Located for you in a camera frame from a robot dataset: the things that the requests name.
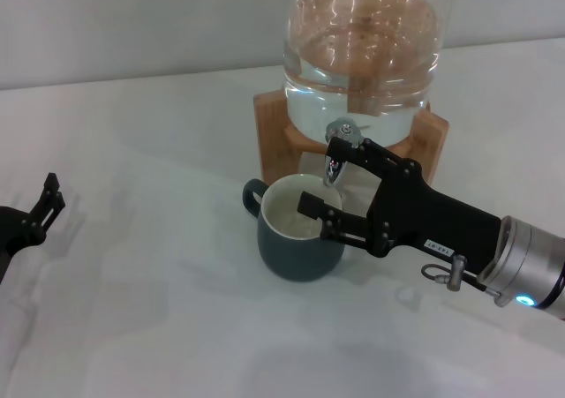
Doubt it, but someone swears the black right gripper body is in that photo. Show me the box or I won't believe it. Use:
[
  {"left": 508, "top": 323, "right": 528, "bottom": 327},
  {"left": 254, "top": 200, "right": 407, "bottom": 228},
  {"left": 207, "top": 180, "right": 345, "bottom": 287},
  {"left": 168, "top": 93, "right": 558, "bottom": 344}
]
[{"left": 365, "top": 178, "right": 505, "bottom": 276}]

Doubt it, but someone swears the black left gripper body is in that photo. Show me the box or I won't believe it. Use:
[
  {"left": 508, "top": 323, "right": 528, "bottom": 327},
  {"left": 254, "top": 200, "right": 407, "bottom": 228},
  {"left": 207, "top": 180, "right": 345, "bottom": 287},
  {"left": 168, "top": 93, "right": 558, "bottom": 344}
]
[{"left": 0, "top": 206, "right": 46, "bottom": 285}]

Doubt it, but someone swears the dark grey ceramic cup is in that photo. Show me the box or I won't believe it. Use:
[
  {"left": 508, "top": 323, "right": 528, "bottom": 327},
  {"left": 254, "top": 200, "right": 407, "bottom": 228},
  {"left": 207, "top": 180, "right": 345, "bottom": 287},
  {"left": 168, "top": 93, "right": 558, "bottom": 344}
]
[{"left": 241, "top": 173, "right": 348, "bottom": 282}]

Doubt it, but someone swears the chrome faucet tap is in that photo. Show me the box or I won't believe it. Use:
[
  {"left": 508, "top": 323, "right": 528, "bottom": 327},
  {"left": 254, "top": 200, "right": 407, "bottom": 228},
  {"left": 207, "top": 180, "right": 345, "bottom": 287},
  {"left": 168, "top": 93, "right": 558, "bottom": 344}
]
[{"left": 323, "top": 116, "right": 371, "bottom": 188}]

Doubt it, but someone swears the wooden dispenser stand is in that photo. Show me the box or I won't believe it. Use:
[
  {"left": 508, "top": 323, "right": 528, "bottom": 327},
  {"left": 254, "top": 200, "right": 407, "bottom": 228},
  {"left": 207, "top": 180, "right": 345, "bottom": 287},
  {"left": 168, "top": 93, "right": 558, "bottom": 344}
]
[{"left": 252, "top": 89, "right": 450, "bottom": 185}]

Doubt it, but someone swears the clear glass water jar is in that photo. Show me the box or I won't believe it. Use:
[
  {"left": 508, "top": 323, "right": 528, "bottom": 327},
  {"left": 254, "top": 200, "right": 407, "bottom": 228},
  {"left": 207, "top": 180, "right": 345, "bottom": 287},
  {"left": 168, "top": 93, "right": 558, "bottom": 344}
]
[{"left": 281, "top": 0, "right": 455, "bottom": 152}]

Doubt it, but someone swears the silver cable connector plug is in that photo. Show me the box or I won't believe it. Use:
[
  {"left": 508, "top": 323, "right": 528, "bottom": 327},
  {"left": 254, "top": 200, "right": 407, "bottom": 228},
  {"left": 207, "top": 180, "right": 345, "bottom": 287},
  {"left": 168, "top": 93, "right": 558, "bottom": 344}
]
[{"left": 421, "top": 254, "right": 468, "bottom": 292}]

